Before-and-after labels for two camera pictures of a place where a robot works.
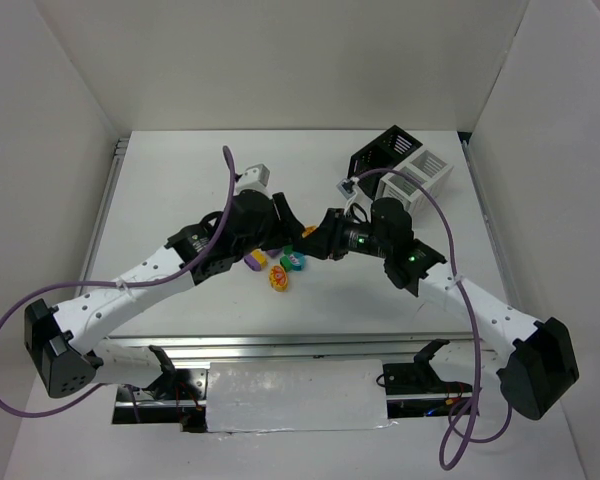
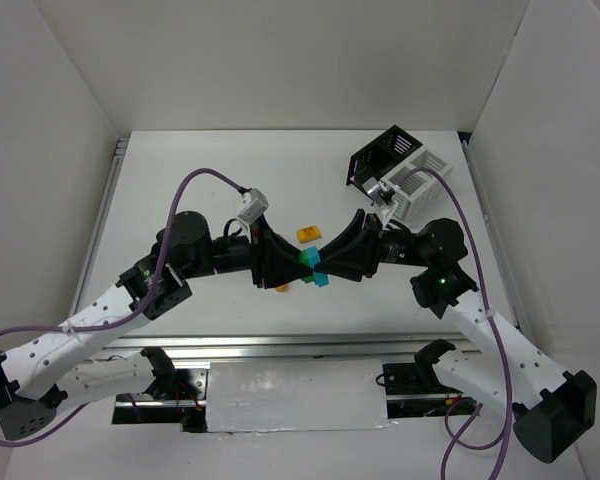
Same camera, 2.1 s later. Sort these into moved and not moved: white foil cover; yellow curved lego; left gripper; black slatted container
Moved: left gripper
Not moved: yellow curved lego; white foil cover; black slatted container
